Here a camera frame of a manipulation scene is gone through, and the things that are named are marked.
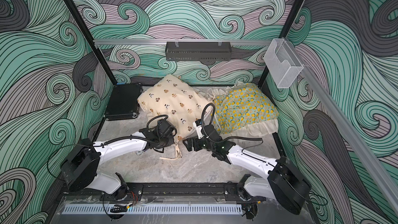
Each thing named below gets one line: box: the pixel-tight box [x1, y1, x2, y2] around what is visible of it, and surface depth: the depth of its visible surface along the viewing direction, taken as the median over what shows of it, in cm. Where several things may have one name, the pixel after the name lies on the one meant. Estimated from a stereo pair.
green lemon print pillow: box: [213, 82, 280, 137], surface depth 97 cm
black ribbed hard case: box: [104, 82, 143, 121], surface depth 106 cm
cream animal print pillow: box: [137, 74, 215, 143], surface depth 100 cm
